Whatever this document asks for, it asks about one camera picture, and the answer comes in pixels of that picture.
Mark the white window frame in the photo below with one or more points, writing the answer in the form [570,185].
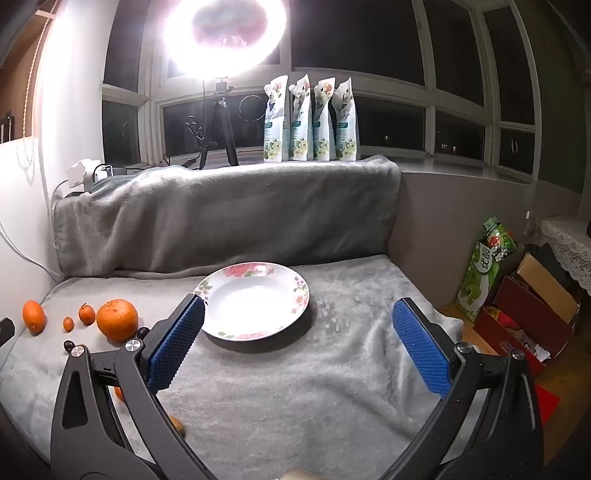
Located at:
[431,97]

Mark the white lace cloth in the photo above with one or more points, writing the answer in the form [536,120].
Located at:
[568,240]

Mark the brown round fruit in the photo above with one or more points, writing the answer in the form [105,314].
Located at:
[178,427]

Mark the white power strip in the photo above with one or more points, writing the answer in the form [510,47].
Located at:
[83,174]

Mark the red cardboard box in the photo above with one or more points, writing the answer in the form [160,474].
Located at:
[521,304]

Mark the dark cherry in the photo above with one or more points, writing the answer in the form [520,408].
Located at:
[69,346]
[143,332]

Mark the green printed carton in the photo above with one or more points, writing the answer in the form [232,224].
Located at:
[482,272]

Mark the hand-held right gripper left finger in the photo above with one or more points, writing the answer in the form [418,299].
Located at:
[178,344]

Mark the tiny kumquat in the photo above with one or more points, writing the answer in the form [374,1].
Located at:
[69,323]

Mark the large orange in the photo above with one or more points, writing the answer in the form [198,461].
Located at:
[117,321]

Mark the grey fleece blanket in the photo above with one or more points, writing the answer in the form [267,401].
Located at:
[300,392]
[231,217]

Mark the small mandarin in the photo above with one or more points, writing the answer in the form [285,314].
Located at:
[87,314]

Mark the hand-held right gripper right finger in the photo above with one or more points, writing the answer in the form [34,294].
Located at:
[422,346]

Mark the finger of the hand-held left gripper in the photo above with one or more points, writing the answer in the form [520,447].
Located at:
[5,331]

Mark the brown cardboard box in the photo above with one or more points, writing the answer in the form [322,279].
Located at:
[545,279]

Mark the white green refill pouch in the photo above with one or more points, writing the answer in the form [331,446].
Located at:
[300,124]
[323,124]
[274,124]
[346,124]

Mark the floral rimmed white plate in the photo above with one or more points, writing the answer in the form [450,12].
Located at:
[249,300]

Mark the medium mandarin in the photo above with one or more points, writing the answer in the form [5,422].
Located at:
[118,393]
[33,316]

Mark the black tripod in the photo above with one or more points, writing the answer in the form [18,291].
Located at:
[221,120]

